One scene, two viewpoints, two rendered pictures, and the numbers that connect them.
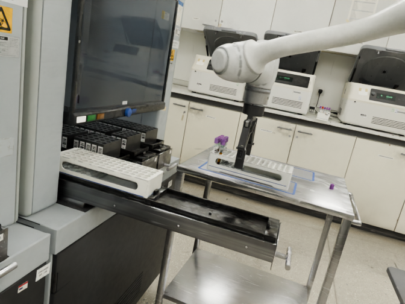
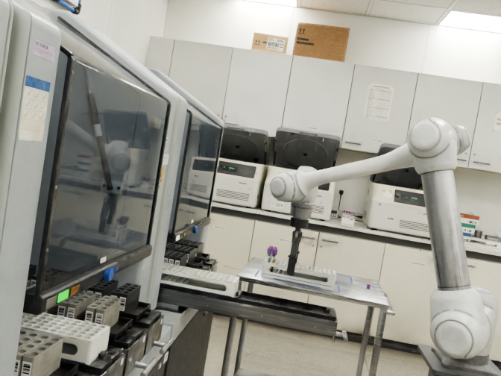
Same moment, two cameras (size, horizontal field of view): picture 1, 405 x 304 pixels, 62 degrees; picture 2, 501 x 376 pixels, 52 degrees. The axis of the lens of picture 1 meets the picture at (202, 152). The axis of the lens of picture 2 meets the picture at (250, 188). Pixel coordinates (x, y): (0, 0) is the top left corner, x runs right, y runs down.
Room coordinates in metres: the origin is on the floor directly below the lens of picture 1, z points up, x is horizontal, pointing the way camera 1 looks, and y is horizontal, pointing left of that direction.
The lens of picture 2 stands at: (-0.87, 0.37, 1.28)
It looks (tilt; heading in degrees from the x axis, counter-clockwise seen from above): 3 degrees down; 352
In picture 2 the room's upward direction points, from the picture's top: 9 degrees clockwise
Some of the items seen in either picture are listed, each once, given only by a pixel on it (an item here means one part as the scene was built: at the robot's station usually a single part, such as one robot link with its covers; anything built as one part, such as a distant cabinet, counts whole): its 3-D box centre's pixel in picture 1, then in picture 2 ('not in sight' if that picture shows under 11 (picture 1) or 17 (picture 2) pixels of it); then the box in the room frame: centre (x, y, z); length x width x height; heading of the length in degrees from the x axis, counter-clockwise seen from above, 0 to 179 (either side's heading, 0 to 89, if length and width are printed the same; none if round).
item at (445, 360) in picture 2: not in sight; (462, 353); (0.78, -0.71, 0.73); 0.22 x 0.18 x 0.06; 166
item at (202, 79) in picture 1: (227, 64); (233, 164); (3.50, -0.09, 1.22); 0.62 x 0.56 x 0.64; 164
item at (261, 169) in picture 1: (249, 167); (298, 273); (1.17, -0.18, 0.85); 0.30 x 0.10 x 0.06; 73
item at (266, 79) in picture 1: (261, 63); (303, 185); (1.17, -0.14, 1.21); 0.13 x 0.11 x 0.16; 140
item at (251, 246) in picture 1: (162, 207); (242, 305); (0.86, 0.08, 0.78); 0.73 x 0.14 x 0.09; 76
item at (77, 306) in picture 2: not in sight; (80, 309); (0.41, 0.55, 0.85); 0.12 x 0.02 x 0.06; 165
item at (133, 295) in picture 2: not in sight; (129, 300); (0.54, 0.45, 0.85); 0.12 x 0.02 x 0.06; 166
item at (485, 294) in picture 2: not in sight; (470, 317); (0.75, -0.69, 0.87); 0.18 x 0.16 x 0.22; 140
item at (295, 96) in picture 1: (285, 72); (302, 172); (3.36, -0.65, 1.24); 0.62 x 0.56 x 0.69; 166
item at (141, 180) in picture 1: (108, 172); (194, 280); (0.90, 0.25, 0.83); 0.30 x 0.10 x 0.06; 76
